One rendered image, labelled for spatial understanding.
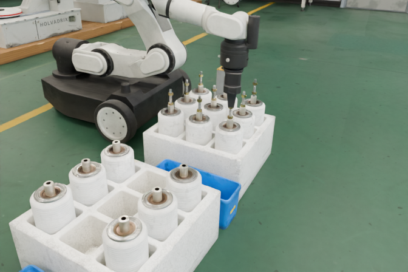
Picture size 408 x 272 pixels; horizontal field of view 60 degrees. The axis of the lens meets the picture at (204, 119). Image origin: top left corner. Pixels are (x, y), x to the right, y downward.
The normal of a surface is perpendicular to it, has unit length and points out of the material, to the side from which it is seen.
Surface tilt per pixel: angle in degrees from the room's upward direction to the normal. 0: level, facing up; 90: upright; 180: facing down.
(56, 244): 0
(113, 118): 90
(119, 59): 90
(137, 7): 90
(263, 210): 0
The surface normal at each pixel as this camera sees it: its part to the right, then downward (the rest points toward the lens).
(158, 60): -0.42, 0.39
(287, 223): 0.03, -0.90
